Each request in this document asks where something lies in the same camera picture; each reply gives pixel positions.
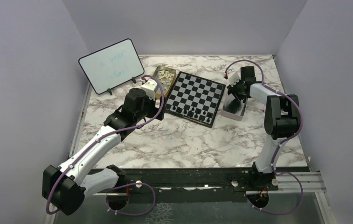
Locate black chess rook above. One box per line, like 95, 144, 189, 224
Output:
187, 110, 194, 118

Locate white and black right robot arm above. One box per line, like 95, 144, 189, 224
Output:
225, 66, 301, 190

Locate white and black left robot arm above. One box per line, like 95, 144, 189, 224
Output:
42, 87, 165, 215

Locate pile of white chess pieces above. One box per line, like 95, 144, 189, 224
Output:
157, 69, 175, 86

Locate pink tin box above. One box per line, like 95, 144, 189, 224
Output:
220, 94, 247, 121

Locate black and silver chessboard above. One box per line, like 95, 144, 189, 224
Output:
165, 71, 226, 128

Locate small whiteboard with stand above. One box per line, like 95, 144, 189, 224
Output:
78, 38, 145, 95

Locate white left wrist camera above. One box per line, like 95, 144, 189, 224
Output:
140, 79, 159, 100

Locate black mounting rail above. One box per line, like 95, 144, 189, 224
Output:
97, 167, 326, 203

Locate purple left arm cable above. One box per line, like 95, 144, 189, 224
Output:
46, 75, 166, 217

